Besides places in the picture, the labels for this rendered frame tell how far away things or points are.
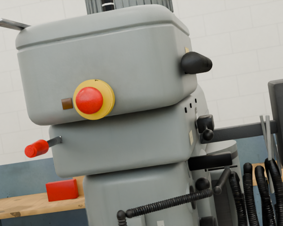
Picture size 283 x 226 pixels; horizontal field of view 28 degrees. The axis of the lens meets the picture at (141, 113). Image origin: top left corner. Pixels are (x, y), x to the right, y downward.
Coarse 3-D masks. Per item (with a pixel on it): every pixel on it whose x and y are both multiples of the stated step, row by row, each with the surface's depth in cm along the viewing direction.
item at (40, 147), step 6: (54, 138) 94; (60, 138) 96; (30, 144) 83; (36, 144) 84; (42, 144) 86; (48, 144) 88; (54, 144) 93; (24, 150) 83; (30, 150) 83; (36, 150) 83; (42, 150) 85; (30, 156) 83
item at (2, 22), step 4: (0, 20) 80; (4, 20) 81; (8, 20) 82; (0, 24) 82; (4, 24) 82; (8, 24) 83; (12, 24) 84; (16, 24) 86; (20, 24) 88; (24, 24) 90; (12, 28) 88; (16, 28) 89; (20, 28) 89; (24, 28) 90
